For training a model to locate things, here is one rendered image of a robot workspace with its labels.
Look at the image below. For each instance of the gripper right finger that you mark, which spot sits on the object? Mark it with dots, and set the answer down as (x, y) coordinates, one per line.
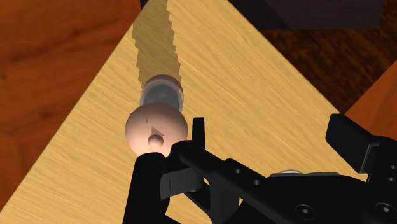
(350, 139)

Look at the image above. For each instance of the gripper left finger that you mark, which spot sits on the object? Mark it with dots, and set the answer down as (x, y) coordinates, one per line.
(198, 156)

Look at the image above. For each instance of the pink round-topped glass shaker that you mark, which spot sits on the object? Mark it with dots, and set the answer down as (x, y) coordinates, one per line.
(155, 124)

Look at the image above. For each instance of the light wooden table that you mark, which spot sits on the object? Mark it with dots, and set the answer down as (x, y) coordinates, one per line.
(248, 93)

